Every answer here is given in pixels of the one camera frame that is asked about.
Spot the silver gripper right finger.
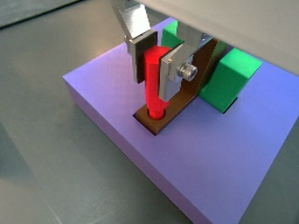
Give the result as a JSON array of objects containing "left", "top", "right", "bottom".
[{"left": 159, "top": 23, "right": 211, "bottom": 102}]

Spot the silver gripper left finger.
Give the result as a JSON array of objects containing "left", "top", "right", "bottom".
[{"left": 111, "top": 0, "right": 158, "bottom": 83}]

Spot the green block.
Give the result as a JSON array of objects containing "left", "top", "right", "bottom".
[{"left": 162, "top": 21, "right": 262, "bottom": 112}]

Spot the purple base block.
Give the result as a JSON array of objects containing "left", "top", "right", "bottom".
[{"left": 63, "top": 45, "right": 299, "bottom": 224}]

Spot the red hexagonal peg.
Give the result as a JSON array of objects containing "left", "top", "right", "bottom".
[{"left": 145, "top": 45, "right": 171, "bottom": 120}]

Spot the brown L-shaped bracket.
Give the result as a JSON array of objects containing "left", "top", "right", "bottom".
[{"left": 135, "top": 38, "right": 219, "bottom": 135}]

